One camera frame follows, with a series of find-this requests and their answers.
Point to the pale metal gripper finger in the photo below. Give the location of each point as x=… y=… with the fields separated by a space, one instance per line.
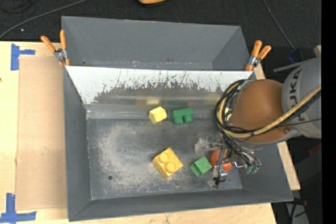
x=203 y=144
x=221 y=175

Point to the orange toy block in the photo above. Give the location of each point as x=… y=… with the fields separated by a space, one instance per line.
x=216 y=157

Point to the small green toy block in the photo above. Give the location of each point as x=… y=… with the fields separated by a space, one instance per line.
x=200 y=166

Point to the green two-stud toy brick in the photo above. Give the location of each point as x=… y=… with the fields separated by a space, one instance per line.
x=181 y=116

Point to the yellow two-stud toy brick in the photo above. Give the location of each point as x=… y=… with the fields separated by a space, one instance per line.
x=167 y=162

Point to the small yellow toy block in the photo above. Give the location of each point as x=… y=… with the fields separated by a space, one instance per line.
x=158 y=114

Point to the grey metal bin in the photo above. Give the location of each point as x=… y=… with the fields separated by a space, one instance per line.
x=147 y=144

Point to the brown cardboard board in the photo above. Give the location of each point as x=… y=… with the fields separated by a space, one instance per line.
x=39 y=133

